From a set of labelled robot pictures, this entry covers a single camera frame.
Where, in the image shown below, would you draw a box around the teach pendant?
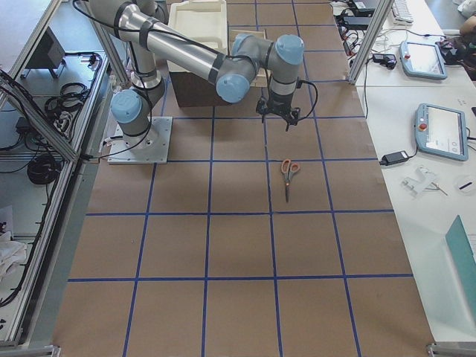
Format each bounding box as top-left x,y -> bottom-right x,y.
414,103 -> 469,161
399,41 -> 447,80

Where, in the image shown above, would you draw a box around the aluminium frame post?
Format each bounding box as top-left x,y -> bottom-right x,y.
347,0 -> 393,84

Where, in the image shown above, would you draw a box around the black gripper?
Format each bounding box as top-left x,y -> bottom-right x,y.
256,94 -> 300,132

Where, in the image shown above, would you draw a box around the teal board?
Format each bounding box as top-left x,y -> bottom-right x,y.
446,216 -> 475,284

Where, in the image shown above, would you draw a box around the black power adapter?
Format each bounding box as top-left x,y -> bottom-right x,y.
379,150 -> 410,166

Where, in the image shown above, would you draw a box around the white plastic tray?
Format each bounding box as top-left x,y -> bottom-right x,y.
168,1 -> 228,55

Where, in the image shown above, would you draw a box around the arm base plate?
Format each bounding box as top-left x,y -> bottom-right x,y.
106,116 -> 173,164

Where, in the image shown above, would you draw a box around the orange grey scissors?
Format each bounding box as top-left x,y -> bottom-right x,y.
280,158 -> 300,202

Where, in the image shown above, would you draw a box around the wooden drawer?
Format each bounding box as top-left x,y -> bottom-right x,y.
227,28 -> 271,89

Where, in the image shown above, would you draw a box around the dark brown drawer cabinet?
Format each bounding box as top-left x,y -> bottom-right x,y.
170,71 -> 231,108

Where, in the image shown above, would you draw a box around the far teach pendant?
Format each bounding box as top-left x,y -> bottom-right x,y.
399,41 -> 447,80

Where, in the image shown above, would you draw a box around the near teach pendant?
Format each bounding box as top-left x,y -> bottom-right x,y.
414,103 -> 469,161

